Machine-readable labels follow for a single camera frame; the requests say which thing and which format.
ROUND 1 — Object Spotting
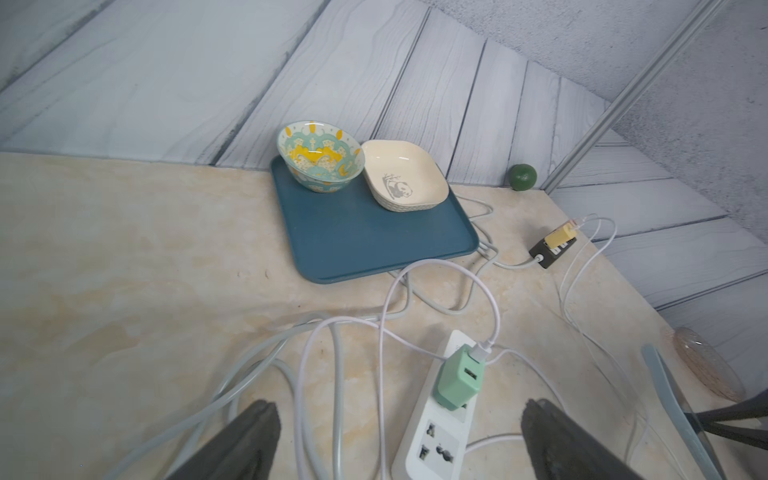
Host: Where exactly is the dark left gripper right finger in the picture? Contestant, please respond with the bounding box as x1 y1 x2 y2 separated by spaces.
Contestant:
521 398 641 480

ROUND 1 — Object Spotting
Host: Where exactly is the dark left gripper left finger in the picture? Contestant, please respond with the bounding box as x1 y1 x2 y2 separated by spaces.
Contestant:
169 400 281 479

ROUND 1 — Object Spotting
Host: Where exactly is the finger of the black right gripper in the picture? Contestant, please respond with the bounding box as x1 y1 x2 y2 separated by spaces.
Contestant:
695 390 767 450

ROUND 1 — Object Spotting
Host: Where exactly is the brown glass plate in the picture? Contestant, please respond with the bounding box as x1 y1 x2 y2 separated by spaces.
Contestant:
673 327 746 402

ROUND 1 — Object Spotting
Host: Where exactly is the green usb charger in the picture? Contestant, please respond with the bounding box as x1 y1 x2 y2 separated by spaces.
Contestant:
433 344 486 411

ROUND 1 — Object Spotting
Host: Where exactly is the white power strip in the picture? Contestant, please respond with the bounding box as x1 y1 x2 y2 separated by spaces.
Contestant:
390 360 477 479

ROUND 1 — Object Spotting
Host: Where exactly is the black power strip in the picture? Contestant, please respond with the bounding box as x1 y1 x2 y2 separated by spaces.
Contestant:
529 238 577 269

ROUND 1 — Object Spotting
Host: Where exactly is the yellow usb charger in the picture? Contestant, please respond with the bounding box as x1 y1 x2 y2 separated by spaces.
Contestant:
544 221 578 249

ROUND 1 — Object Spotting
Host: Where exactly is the dark teal tray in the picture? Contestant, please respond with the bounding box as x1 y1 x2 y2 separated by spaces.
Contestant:
270 156 479 284

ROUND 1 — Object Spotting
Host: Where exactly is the green lime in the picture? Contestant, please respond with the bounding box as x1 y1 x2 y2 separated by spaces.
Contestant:
508 164 538 191

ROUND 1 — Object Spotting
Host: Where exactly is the patterned teal yellow bowl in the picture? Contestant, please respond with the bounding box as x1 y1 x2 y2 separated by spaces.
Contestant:
276 120 365 193

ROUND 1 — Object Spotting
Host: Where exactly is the cream square panda bowl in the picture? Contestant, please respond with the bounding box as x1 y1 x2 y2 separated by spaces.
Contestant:
362 140 449 213

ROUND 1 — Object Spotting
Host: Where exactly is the grey power strip cord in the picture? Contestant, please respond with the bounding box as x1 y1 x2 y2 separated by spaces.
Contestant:
101 194 544 480

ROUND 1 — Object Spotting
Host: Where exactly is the aluminium frame post right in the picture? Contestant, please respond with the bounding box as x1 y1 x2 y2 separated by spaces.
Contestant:
542 0 727 194

